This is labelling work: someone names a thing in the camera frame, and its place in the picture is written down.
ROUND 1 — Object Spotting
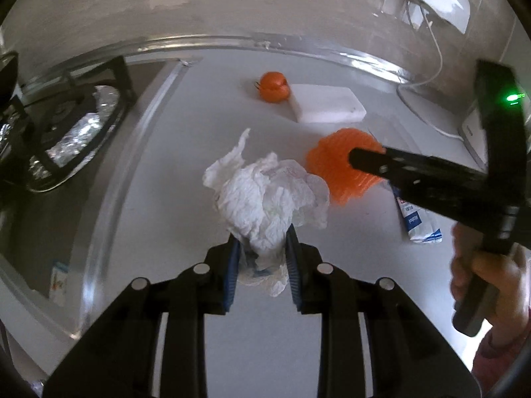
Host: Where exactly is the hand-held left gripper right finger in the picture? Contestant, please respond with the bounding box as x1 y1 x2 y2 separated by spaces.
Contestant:
285 224 484 398

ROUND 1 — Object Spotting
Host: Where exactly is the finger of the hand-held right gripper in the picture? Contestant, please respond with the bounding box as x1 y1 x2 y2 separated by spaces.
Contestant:
348 146 495 238

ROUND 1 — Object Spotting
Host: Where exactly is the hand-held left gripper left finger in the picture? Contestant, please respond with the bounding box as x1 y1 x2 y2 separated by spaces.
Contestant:
41 232 243 398

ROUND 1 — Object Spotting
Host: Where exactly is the white tissue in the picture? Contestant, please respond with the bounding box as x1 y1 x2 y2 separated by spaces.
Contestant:
202 128 330 298

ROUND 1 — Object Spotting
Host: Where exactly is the orange foam fruit net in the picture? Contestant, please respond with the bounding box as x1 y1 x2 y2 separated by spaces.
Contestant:
306 128 384 207

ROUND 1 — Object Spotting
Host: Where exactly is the person's right forearm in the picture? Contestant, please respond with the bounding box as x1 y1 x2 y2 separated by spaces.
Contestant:
473 311 531 390

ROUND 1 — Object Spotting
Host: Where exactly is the person's right hand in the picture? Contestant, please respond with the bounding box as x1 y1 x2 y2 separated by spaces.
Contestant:
450 223 531 347

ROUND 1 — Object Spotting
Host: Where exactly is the white electric kettle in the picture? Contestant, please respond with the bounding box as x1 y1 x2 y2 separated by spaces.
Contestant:
458 103 490 168

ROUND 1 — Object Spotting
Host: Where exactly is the blue and white milk carton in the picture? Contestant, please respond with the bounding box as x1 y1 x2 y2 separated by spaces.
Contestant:
390 182 442 244

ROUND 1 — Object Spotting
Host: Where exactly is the white sponge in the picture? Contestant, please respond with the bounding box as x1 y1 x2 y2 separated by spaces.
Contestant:
288 84 367 124

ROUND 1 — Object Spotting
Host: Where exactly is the small orange tomato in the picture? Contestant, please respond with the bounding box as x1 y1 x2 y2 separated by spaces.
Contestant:
259 71 290 103

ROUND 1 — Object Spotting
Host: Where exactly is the gas stove burner with foil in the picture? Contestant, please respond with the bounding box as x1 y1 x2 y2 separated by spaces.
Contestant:
27 85 125 191

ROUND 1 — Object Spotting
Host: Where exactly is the aluminium foil burner liner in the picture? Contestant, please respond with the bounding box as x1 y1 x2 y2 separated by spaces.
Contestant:
0 120 21 162

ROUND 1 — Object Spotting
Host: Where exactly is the black wok with lid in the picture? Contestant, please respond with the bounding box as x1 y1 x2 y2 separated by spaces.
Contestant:
0 52 21 104

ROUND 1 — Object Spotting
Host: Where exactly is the white power cable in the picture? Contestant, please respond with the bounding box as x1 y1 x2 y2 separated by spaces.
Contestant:
396 0 465 138

